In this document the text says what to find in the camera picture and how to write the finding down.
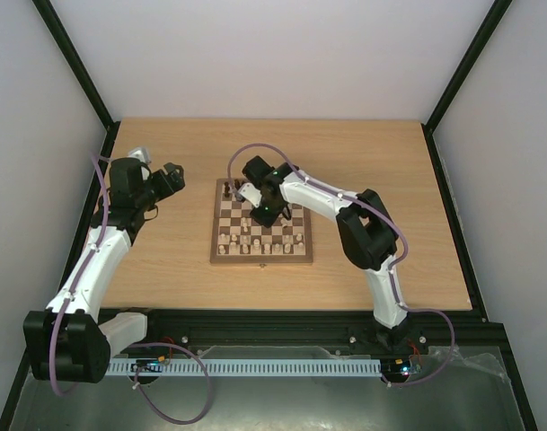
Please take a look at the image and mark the wooden chess board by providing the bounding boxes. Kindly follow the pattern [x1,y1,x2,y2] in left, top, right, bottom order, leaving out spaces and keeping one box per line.
[209,178,314,267]

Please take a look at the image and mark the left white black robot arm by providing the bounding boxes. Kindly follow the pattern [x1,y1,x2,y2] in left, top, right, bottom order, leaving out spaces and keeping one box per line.
[23,148,185,393]

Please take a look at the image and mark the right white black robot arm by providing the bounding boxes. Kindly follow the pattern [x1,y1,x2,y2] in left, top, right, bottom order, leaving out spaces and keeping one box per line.
[238,156,409,352]

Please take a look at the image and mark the row of dark pieces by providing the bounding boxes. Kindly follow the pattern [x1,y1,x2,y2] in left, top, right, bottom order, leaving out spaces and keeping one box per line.
[221,179,246,202]

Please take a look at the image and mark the row of white pieces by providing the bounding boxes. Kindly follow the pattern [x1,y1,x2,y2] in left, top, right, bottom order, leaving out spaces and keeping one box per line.
[211,216,312,258]

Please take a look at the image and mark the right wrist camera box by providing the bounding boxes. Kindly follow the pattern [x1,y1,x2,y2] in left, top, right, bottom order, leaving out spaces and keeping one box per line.
[236,182,262,207]

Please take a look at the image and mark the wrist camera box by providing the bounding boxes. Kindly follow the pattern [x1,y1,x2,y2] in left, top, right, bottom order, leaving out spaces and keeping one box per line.
[127,146,152,165]
[236,182,262,207]

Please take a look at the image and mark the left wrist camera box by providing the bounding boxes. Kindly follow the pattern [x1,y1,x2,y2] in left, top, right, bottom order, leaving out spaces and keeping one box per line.
[127,146,152,165]

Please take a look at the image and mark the black aluminium frame rail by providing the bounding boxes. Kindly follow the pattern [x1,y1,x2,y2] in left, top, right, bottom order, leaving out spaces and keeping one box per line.
[30,307,507,360]

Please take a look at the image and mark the light blue cable duct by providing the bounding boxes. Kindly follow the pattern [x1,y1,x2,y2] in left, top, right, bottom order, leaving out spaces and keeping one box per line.
[106,358,382,377]

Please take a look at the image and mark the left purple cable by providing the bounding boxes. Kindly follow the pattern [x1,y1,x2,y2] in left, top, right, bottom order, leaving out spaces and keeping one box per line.
[50,152,211,426]

